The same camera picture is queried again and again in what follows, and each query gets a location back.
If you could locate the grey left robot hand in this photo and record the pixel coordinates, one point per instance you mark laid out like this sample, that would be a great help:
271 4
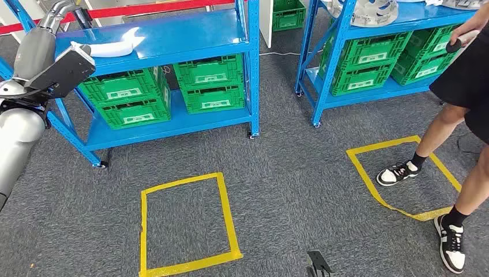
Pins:
34 53

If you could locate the white curved plastic part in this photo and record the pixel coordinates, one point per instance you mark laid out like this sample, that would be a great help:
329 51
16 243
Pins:
111 47

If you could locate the black handheld controller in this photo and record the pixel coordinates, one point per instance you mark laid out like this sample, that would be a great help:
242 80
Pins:
454 45

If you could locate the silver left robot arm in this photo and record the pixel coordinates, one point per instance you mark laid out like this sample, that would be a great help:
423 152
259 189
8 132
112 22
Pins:
15 145

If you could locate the blue metal shelf rack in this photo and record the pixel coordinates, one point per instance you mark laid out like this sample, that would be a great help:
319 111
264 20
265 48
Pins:
172 34
420 17

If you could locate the black robot body part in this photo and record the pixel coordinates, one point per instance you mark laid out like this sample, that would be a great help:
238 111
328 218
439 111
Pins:
317 262

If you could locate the red barrier belt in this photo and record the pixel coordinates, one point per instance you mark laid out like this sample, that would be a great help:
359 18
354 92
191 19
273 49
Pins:
133 8

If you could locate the yellow floor tape square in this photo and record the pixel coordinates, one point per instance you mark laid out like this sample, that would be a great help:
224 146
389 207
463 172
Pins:
382 144
228 214

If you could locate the silver wheel cover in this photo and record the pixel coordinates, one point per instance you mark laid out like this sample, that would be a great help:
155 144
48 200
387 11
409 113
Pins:
366 17
462 4

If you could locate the person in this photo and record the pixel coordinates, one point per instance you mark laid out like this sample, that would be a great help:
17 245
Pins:
462 76

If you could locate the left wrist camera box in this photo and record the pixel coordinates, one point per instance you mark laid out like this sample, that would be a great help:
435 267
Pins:
65 70

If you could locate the black barrier belt post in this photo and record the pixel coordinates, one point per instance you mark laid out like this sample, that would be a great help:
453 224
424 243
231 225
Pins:
82 17

